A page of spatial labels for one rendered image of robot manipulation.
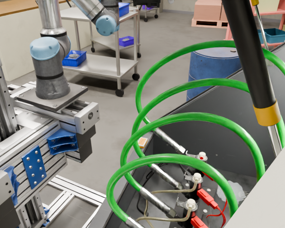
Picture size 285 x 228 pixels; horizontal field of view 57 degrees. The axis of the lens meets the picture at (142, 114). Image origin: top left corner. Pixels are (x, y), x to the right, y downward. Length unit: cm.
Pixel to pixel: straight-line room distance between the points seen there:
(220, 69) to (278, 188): 237
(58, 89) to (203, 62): 165
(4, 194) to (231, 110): 80
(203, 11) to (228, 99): 606
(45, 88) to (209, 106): 68
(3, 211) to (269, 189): 93
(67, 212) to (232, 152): 112
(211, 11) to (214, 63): 449
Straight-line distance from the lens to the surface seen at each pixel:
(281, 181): 21
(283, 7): 507
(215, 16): 698
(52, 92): 121
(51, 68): 117
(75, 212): 178
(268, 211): 22
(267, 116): 25
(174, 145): 69
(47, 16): 126
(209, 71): 257
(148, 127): 48
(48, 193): 194
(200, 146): 107
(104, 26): 106
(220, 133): 103
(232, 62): 258
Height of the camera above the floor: 158
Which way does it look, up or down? 32 degrees down
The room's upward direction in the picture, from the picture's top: straight up
